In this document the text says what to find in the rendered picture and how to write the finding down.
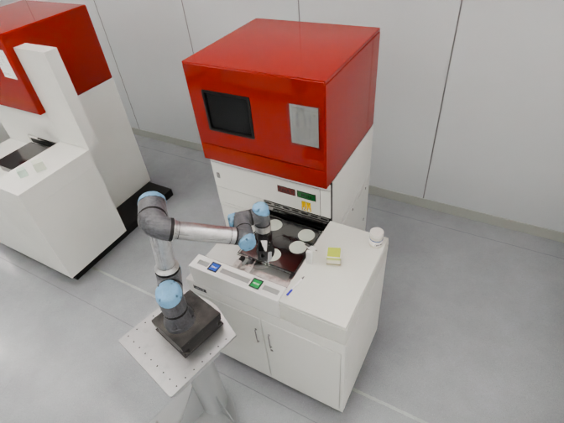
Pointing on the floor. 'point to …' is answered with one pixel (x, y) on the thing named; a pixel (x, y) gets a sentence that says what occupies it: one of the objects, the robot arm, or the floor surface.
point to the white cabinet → (299, 347)
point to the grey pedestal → (201, 402)
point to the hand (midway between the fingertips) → (267, 261)
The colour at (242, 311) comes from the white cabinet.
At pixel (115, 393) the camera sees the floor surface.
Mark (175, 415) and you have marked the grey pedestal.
